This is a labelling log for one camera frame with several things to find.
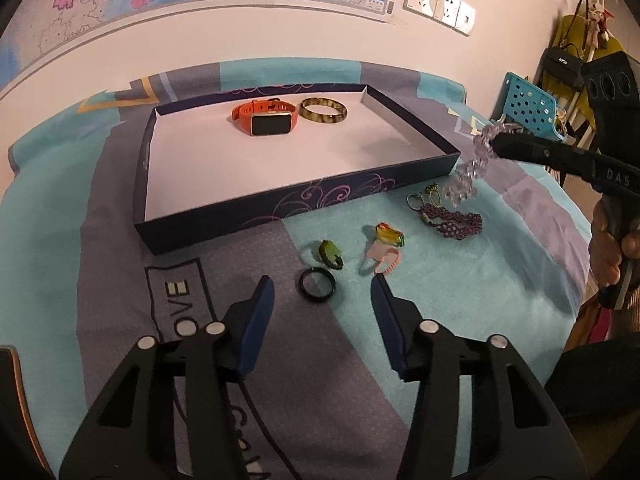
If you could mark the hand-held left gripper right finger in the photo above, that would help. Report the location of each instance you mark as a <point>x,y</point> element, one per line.
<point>387,320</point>

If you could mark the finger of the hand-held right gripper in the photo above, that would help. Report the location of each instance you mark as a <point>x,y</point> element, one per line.
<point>530,149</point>

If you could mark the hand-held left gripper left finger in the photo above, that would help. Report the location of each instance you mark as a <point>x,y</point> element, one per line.
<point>257,320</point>

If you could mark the yellow orange pendant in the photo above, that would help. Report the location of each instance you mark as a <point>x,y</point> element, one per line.
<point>389,234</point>

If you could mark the green jade pendant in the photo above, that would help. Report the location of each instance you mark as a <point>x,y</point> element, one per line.
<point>329,251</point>

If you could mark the dark blue cardboard box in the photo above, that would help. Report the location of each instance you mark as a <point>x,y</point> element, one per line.
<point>225,170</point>

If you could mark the person's right forearm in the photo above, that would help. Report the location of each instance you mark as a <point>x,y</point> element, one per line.
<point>632,310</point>

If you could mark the person's right hand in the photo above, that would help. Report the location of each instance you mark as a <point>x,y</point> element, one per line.
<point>605,255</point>

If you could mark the blue perforated plastic basket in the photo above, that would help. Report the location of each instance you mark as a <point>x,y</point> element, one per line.
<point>525,105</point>

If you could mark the teal grey printed blanket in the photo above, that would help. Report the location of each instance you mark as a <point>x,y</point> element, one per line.
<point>450,300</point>

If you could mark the black handbag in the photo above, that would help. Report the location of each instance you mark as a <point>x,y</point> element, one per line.
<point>560,65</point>

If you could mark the small plush toy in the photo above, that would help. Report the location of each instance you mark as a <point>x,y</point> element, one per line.
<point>597,20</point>

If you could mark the yellow garment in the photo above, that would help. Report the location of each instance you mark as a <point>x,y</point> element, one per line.
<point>570,27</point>

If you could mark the orange smartwatch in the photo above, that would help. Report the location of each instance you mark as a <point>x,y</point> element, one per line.
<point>270,124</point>

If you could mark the amber bangle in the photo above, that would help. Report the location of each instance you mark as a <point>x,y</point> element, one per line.
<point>322,119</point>

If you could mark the person's dark clothing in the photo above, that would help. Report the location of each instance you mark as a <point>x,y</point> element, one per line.
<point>600,410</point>

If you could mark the dark orange-edged board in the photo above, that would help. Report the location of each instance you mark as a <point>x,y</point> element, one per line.
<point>12,400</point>

